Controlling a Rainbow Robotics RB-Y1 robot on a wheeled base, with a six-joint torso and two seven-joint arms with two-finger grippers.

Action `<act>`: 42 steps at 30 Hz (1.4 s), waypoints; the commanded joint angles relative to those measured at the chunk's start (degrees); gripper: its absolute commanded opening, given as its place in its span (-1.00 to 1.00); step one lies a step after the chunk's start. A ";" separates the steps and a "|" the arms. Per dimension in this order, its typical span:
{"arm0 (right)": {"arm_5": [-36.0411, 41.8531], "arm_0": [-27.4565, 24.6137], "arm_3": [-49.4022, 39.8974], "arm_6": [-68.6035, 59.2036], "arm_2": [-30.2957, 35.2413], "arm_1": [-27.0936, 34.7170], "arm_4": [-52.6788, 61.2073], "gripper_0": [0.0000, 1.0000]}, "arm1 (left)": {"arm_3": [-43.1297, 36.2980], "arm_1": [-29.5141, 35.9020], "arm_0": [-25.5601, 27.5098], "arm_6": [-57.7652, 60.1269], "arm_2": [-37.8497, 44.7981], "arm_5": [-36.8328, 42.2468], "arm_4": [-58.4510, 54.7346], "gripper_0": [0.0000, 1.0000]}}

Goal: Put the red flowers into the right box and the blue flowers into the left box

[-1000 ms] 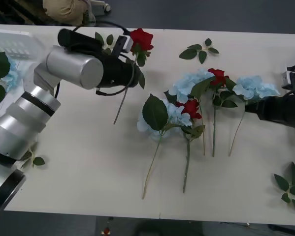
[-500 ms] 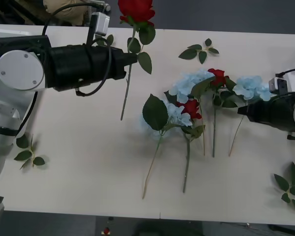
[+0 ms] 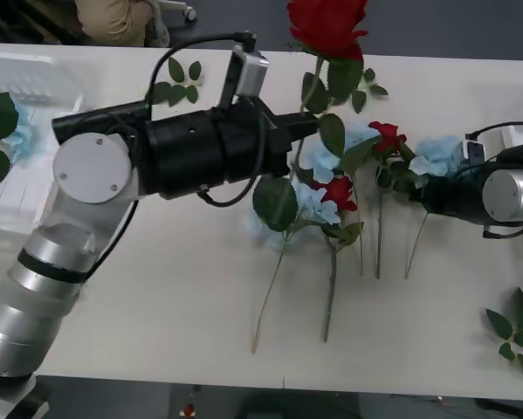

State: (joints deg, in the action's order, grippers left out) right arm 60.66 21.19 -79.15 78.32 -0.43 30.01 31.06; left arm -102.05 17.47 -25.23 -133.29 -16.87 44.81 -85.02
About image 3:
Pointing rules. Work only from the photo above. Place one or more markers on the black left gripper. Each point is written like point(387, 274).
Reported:
point(252, 144)

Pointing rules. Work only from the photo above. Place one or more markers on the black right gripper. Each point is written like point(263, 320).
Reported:
point(438, 198)

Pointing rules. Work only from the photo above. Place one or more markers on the small red rose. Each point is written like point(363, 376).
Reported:
point(339, 194)
point(387, 135)

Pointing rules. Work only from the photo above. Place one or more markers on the large red rose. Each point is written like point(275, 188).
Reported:
point(326, 26)

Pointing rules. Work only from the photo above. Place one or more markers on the silver and black right arm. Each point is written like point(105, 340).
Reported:
point(505, 196)

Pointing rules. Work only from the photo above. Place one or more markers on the silver and black left arm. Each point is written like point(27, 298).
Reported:
point(69, 174)

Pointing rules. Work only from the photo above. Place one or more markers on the pale blue flower, tan stem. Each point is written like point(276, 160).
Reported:
point(322, 172)
point(435, 153)
point(307, 198)

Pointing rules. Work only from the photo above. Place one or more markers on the loose green leaf twig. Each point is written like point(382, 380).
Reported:
point(501, 325)
point(178, 94)

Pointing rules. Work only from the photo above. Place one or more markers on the pale grey office chair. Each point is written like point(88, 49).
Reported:
point(187, 13)

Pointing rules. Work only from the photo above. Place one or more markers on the person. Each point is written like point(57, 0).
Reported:
point(112, 22)

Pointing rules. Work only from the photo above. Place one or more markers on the pale blue flower, large leaves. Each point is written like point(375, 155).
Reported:
point(23, 139)

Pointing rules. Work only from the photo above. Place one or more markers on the pale grey right wrist camera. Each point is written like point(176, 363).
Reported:
point(475, 153)

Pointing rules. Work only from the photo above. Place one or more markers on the pale grey wrist camera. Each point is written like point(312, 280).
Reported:
point(475, 153)
point(252, 74)

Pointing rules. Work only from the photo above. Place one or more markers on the pale grey left wrist camera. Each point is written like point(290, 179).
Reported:
point(252, 74)

